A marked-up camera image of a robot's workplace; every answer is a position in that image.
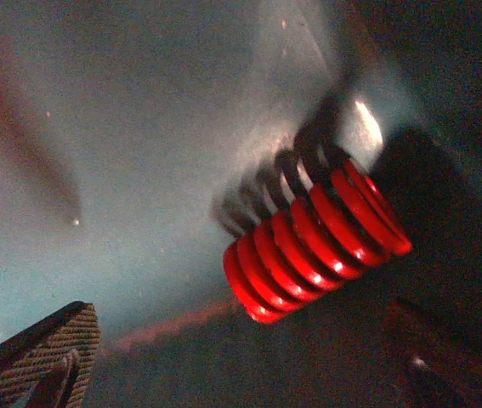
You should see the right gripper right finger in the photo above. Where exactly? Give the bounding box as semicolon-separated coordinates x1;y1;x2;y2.
373;129;482;407

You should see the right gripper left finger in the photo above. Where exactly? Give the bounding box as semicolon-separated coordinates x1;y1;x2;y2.
0;301;100;407

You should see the teal plastic tray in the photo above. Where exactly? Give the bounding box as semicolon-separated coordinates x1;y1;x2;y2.
0;1;411;342

